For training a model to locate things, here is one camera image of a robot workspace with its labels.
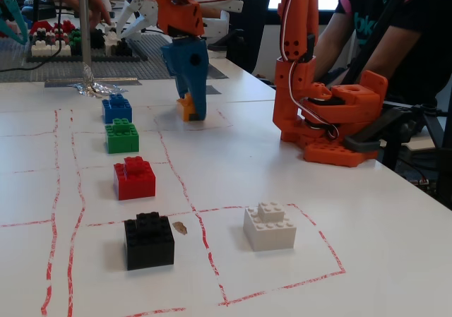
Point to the white pivoting gripper finger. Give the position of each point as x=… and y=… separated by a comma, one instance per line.
x=129, y=11

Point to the blue pivoting gripper finger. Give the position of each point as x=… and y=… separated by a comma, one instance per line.
x=182, y=88

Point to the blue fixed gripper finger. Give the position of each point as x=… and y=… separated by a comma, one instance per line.
x=199, y=100

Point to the short teal gripper finger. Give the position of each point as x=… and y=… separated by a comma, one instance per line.
x=6, y=31

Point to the long teal gripper finger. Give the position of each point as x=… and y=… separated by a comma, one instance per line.
x=16, y=13

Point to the white fixed gripper finger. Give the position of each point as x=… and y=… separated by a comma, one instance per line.
x=139, y=25

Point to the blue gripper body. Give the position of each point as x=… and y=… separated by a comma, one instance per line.
x=188, y=64

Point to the orange toy brick block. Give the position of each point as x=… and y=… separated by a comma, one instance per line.
x=186, y=109

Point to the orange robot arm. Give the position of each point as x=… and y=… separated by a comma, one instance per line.
x=300, y=94

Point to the grey tape marker patch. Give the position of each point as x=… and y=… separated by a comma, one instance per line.
x=213, y=90

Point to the blue toy brick block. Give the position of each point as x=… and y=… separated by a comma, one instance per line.
x=118, y=110

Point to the green toy brick block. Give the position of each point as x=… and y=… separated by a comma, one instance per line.
x=121, y=138

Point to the red toy brick block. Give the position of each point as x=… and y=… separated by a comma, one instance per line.
x=136, y=183

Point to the white toy brick block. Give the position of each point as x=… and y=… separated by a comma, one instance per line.
x=270, y=234

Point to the black toy brick block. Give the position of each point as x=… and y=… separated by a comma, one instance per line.
x=150, y=246

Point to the person's bare hand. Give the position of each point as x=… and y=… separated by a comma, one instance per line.
x=97, y=3

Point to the grey studded baseplate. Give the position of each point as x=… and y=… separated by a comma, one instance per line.
x=159, y=66

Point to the red brick pile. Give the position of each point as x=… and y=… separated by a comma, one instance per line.
x=42, y=27

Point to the white brick stack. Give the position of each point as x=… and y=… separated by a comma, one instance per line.
x=111, y=41

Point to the white brick row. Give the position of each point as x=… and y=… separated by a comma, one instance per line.
x=42, y=48

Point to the metal pole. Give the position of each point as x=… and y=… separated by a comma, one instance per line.
x=84, y=31

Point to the long grey tape strip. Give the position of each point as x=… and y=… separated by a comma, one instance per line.
x=116, y=81

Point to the green brick stack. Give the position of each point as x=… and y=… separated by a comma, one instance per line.
x=75, y=41

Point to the pile of lego bricks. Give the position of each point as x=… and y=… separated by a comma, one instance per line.
x=70, y=58

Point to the small brown scrap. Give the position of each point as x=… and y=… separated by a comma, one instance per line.
x=180, y=227

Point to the black table clamp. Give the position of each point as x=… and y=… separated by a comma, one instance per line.
x=399, y=126

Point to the person in dark jersey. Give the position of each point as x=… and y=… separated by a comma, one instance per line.
x=406, y=31

